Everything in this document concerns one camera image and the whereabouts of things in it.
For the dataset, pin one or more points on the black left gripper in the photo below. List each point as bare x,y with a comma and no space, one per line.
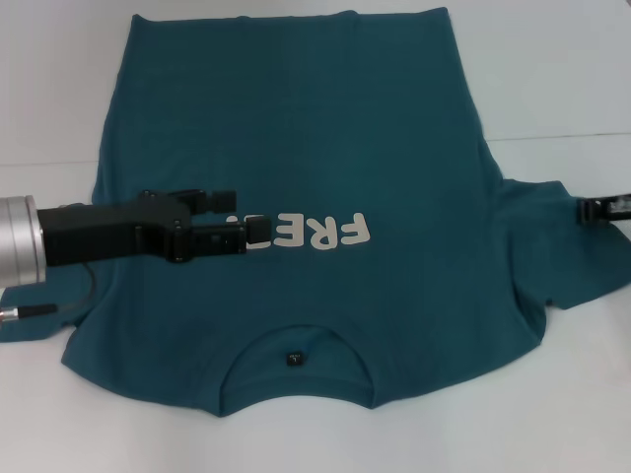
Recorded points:
98,230

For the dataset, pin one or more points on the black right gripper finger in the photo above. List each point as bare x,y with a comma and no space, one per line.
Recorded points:
594,212

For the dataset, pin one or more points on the teal t-shirt with FREE print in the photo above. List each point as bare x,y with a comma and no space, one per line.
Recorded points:
345,123

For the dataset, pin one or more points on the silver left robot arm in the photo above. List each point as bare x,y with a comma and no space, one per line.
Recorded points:
20,241

